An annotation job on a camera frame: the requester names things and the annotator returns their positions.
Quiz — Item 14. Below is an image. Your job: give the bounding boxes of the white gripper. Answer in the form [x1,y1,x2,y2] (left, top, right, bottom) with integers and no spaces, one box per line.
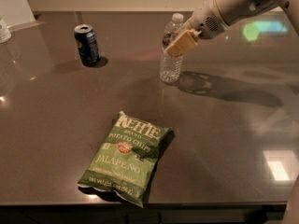
[164,0,231,57]

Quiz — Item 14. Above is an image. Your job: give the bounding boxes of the clear plastic water bottle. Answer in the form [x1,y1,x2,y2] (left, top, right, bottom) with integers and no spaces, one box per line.
[160,13,184,84]

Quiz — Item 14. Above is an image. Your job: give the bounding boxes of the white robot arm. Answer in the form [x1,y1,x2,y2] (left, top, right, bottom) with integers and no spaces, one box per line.
[165,0,299,57]

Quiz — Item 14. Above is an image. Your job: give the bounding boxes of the green jalapeno chip bag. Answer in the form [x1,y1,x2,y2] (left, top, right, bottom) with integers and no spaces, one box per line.
[78,111,171,207]

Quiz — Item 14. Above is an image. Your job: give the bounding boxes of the dark blue soda can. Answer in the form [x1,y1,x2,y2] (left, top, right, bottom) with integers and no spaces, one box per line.
[74,24,100,66]

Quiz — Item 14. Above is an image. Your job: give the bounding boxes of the white container at left edge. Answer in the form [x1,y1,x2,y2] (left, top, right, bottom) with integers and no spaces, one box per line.
[0,17,11,43]

